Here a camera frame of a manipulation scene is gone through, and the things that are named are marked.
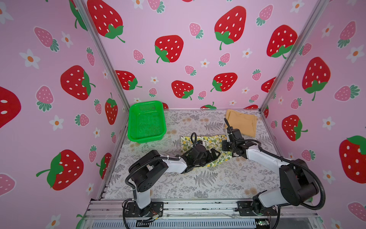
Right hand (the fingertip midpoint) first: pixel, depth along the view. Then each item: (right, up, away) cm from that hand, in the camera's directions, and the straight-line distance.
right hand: (222, 144), depth 91 cm
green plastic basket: (-57, +15, +22) cm, 63 cm away
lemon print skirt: (-6, +1, +7) cm, 9 cm away
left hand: (-4, -7, -7) cm, 10 cm away
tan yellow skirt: (+24, +14, +19) cm, 33 cm away
